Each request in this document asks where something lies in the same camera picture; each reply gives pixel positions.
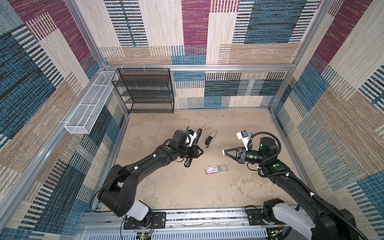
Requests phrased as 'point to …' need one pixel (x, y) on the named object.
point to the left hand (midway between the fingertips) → (202, 150)
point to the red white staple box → (211, 169)
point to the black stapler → (188, 160)
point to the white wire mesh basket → (83, 118)
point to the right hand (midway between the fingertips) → (225, 155)
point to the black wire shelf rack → (145, 90)
